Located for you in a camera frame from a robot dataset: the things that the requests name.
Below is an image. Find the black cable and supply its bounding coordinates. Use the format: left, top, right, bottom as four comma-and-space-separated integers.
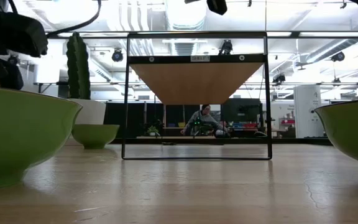
46, 0, 102, 39

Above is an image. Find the green bowl with floral inside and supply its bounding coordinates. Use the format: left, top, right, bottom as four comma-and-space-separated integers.
314, 98, 358, 177
71, 124, 121, 150

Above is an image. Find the tall green cactus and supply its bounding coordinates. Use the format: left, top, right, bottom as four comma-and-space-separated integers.
66, 31, 92, 100

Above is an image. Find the white plant pot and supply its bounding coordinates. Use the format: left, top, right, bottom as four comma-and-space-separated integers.
69, 98, 107, 126

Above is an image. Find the black ceiling spotlight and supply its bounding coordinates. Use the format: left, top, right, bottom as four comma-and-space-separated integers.
111, 49, 124, 63
272, 73, 287, 85
218, 39, 234, 56
331, 51, 346, 62

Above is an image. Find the white bowl with red fruits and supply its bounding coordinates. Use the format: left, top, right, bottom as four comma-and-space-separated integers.
0, 86, 83, 191

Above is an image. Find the black aluminium rig frame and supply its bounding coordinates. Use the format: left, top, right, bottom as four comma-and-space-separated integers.
104, 137, 334, 146

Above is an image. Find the wooden shelf with black frame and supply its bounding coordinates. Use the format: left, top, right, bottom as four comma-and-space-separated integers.
121, 31, 273, 161

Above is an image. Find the person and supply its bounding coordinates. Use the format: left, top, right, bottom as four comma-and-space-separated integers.
180, 104, 227, 138

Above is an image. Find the small green potted plant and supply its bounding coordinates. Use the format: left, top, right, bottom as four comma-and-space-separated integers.
146, 125, 161, 137

